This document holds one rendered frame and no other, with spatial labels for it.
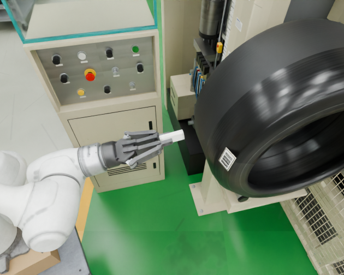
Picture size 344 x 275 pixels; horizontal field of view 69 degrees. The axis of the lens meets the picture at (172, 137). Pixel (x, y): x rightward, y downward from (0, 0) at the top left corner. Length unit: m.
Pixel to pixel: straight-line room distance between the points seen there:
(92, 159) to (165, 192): 1.36
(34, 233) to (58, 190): 0.10
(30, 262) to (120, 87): 0.86
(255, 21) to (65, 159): 0.72
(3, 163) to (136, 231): 1.09
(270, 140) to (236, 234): 1.36
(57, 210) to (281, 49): 0.65
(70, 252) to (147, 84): 0.88
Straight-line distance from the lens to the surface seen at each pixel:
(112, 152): 0.70
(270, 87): 0.64
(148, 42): 1.23
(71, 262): 1.26
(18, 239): 1.22
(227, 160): 0.69
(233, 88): 0.69
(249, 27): 0.93
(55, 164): 0.72
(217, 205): 1.99
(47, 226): 0.60
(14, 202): 0.64
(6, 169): 1.15
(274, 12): 0.95
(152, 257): 1.86
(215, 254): 1.88
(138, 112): 1.41
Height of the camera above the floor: 1.81
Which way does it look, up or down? 51 degrees down
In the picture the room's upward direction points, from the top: straight up
